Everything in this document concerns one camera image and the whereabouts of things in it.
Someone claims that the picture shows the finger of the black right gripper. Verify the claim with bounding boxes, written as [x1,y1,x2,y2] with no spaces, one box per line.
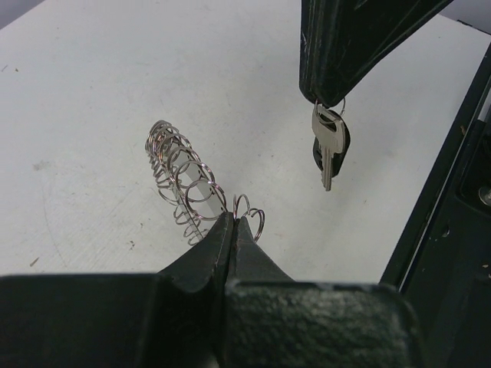
[314,0,450,107]
[299,1,326,103]

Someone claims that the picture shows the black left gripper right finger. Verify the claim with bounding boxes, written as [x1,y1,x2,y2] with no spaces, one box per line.
[224,218,422,367]

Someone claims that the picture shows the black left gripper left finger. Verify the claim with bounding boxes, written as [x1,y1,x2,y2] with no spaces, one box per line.
[1,213,234,367]

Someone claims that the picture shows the key with black tag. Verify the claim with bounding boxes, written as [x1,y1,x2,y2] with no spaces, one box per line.
[311,99,349,192]

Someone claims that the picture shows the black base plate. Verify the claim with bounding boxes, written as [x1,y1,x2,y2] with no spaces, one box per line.
[381,55,490,367]

